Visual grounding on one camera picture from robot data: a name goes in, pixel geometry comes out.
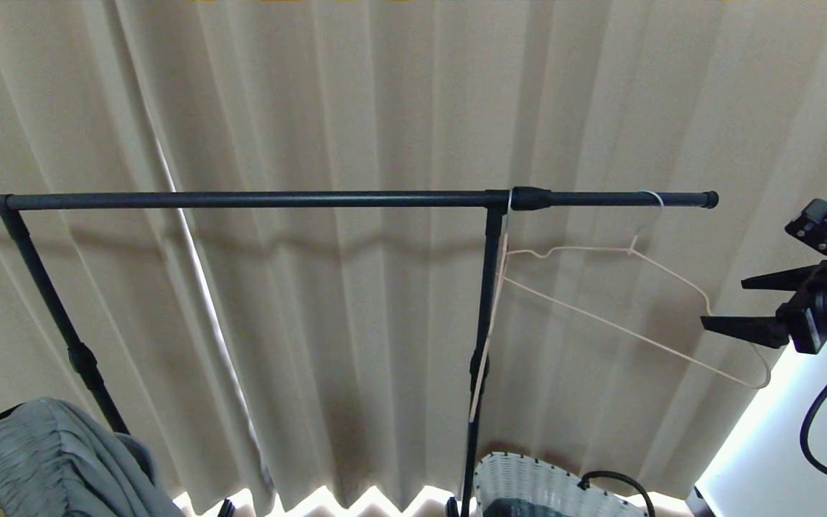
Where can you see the black clothes rack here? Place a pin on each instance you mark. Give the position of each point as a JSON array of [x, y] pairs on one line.
[[241, 199]]

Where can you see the pale grey shorts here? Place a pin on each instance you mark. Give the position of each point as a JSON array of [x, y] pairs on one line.
[[62, 459]]

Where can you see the pink clothes hanger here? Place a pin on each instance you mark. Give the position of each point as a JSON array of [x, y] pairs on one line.
[[502, 258], [630, 250]]

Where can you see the white laundry basket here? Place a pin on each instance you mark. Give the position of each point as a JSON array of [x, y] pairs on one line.
[[528, 485]]

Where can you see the beige curtain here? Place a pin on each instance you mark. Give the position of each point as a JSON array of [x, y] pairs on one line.
[[385, 86]]

